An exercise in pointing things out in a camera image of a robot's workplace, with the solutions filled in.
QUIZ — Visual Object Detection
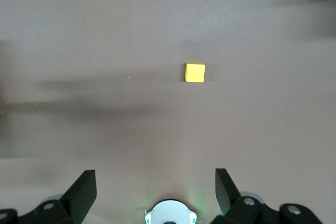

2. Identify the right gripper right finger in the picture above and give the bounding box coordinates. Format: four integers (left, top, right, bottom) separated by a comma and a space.
209, 168, 328, 224

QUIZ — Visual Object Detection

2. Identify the brown table cover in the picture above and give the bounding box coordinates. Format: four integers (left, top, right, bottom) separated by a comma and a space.
0, 0, 336, 224

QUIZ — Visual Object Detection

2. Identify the yellow wooden block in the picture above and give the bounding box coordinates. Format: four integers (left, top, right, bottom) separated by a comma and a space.
184, 62, 206, 84

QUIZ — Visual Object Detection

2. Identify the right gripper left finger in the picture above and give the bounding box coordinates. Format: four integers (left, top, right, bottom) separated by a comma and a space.
0, 169, 97, 224

